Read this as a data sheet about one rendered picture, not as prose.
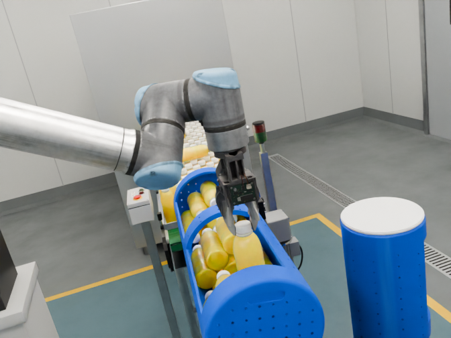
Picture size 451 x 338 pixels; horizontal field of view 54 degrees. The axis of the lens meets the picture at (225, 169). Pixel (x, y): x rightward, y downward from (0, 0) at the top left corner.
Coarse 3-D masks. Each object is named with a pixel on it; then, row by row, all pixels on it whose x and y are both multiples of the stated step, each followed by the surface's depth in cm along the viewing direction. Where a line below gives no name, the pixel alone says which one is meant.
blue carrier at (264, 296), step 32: (192, 224) 138; (288, 256) 116; (192, 288) 119; (224, 288) 99; (256, 288) 96; (288, 288) 98; (224, 320) 97; (256, 320) 99; (288, 320) 100; (320, 320) 102
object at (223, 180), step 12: (216, 156) 94; (228, 156) 91; (240, 156) 91; (228, 168) 92; (240, 168) 95; (228, 180) 94; (240, 180) 93; (252, 180) 94; (228, 192) 95; (240, 192) 94; (252, 192) 94; (228, 204) 94; (240, 204) 95
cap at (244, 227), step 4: (244, 220) 105; (236, 224) 104; (240, 224) 103; (244, 224) 103; (248, 224) 102; (236, 228) 102; (240, 228) 102; (244, 228) 102; (248, 228) 102; (236, 232) 103; (240, 232) 102; (244, 232) 102; (248, 232) 102
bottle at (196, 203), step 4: (192, 192) 178; (196, 192) 177; (188, 196) 178; (192, 196) 174; (196, 196) 173; (200, 196) 174; (188, 200) 176; (192, 200) 172; (196, 200) 170; (200, 200) 170; (188, 204) 175; (192, 204) 168; (196, 204) 166; (200, 204) 166; (204, 204) 167; (192, 208) 166; (196, 208) 164; (200, 208) 164; (204, 208) 164; (192, 212) 165; (196, 212) 164; (196, 216) 163
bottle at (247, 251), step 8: (240, 240) 102; (248, 240) 102; (256, 240) 103; (240, 248) 102; (248, 248) 102; (256, 248) 103; (240, 256) 103; (248, 256) 102; (256, 256) 103; (240, 264) 104; (248, 264) 103; (256, 264) 103; (264, 264) 106
